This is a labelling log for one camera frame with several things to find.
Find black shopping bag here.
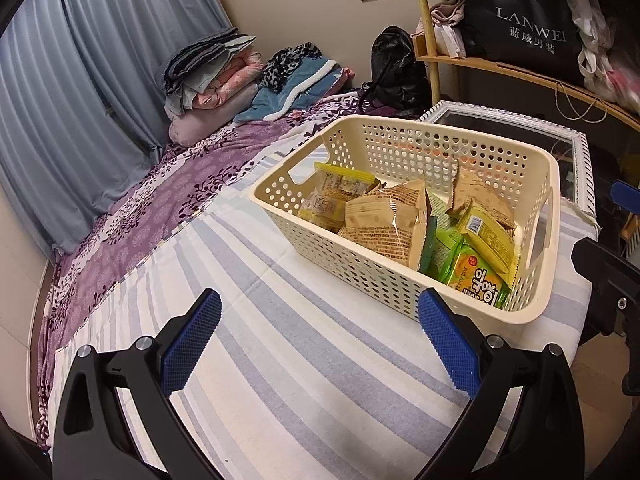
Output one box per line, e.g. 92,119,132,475
459,0,586,86

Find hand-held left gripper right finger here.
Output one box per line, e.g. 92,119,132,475
417,287,586,480

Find pale green snack packet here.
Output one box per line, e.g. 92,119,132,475
426,191,451,221

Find black backpack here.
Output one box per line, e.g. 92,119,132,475
360,26,431,116

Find cream perforated plastic basket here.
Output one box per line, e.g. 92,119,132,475
249,115,561,325

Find purple floral bedsheet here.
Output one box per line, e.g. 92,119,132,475
35,87,426,451

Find wooden shelf rack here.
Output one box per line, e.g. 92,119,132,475
392,0,640,161

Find yellow snack packet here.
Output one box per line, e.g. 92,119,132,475
457,199,517,276

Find brown snack packet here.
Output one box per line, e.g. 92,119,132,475
445,159,517,233
337,178,430,271

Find pink folded quilt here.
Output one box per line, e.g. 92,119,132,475
192,50,266,108

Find blue curtain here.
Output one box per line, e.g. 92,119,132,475
0,0,166,256
60,0,236,86

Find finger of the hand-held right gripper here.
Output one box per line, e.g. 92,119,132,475
611,180,640,208
571,237,628,336

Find pink folded cloth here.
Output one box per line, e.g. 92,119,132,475
430,0,468,28

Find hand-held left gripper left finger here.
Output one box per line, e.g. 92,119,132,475
52,287,222,480

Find light green snack packet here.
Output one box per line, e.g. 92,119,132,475
419,215,463,281

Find blue fleece garment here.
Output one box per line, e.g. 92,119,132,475
234,57,356,126

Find blue white striped blanket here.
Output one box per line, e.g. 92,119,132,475
47,145,601,480

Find bright green snack packet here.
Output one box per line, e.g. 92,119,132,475
440,240,512,310

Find dark blue folded blanket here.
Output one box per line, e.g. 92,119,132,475
162,27,256,93

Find white framed glass table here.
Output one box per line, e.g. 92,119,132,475
417,101,598,226

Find white plastic bags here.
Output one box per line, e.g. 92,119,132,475
565,0,640,106

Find small white bag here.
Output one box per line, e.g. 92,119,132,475
432,25,468,58

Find pale teal folded blanket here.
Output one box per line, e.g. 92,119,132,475
165,72,221,116

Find leopard print cloth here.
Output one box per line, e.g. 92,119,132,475
262,44,326,93

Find clear yellow bun packet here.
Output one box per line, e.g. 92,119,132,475
297,161,382,233

